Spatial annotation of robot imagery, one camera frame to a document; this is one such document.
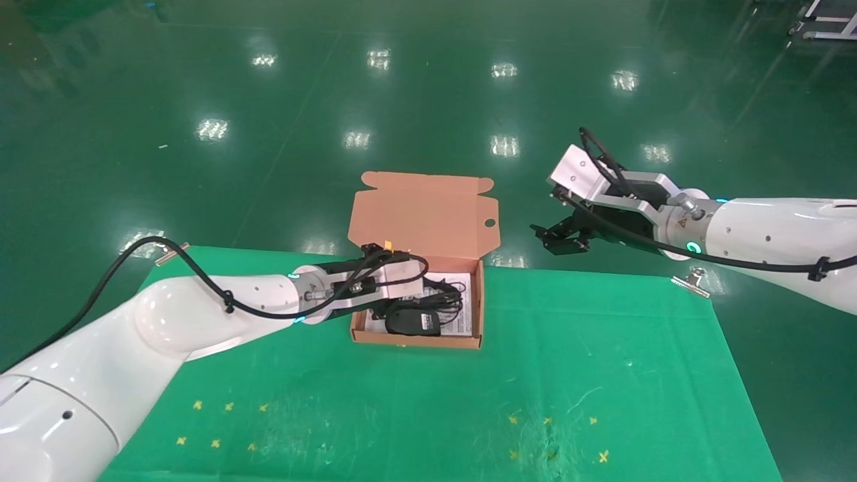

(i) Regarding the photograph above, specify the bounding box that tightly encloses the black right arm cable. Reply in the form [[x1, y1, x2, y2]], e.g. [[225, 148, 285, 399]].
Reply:
[[569, 126, 857, 282]]

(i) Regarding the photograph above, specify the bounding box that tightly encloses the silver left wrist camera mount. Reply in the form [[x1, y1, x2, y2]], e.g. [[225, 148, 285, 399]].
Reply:
[[365, 258, 427, 302]]

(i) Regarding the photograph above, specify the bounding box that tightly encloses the black data cable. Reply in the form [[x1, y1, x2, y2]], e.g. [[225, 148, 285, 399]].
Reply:
[[422, 278, 467, 325]]

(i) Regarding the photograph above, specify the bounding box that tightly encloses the metal binder clip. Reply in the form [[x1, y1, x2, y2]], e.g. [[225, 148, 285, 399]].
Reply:
[[155, 242, 191, 267], [672, 266, 712, 299]]

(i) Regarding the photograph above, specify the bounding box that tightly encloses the white paper manual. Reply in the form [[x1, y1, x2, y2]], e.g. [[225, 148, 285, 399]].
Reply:
[[428, 271, 475, 337]]

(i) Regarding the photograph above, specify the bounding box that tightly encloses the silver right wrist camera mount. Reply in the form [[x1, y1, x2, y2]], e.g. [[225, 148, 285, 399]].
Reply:
[[548, 144, 710, 223]]

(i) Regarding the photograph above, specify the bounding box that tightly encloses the green table cloth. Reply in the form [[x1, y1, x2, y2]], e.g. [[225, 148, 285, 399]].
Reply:
[[97, 244, 784, 482]]

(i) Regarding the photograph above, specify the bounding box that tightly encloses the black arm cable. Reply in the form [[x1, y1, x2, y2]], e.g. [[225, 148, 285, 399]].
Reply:
[[569, 126, 857, 282], [7, 236, 431, 369]]

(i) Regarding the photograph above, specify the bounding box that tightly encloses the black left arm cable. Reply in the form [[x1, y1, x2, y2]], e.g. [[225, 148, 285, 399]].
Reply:
[[7, 236, 431, 369]]

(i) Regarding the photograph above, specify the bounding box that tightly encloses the white metal frame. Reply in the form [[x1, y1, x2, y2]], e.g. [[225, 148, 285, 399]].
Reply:
[[789, 0, 857, 41]]

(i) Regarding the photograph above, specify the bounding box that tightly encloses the brown cardboard box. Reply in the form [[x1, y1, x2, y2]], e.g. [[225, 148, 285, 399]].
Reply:
[[347, 171, 501, 350]]

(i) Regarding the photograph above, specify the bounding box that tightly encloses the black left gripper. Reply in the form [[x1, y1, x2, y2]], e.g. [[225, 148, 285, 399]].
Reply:
[[300, 243, 410, 325]]

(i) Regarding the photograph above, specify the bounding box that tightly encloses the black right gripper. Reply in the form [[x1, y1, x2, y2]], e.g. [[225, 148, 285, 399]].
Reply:
[[530, 191, 674, 256]]

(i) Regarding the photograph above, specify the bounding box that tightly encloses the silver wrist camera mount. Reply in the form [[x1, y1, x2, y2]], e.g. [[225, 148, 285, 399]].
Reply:
[[548, 144, 710, 223], [365, 258, 427, 302]]

